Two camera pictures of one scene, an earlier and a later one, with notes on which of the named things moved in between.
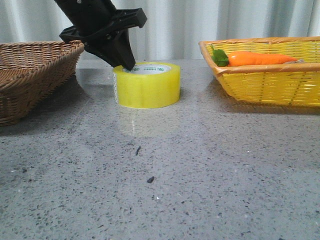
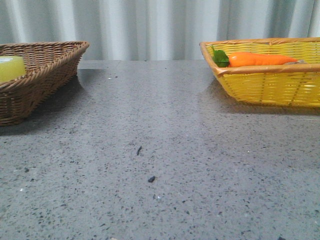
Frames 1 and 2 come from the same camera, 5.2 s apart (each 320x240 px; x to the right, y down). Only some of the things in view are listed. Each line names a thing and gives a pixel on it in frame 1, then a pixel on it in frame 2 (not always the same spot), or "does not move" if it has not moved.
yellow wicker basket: x=293 y=84 does not move
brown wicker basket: x=30 y=72 does not move
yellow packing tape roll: x=148 y=85 to x=11 y=67
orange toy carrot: x=219 y=57 does not move
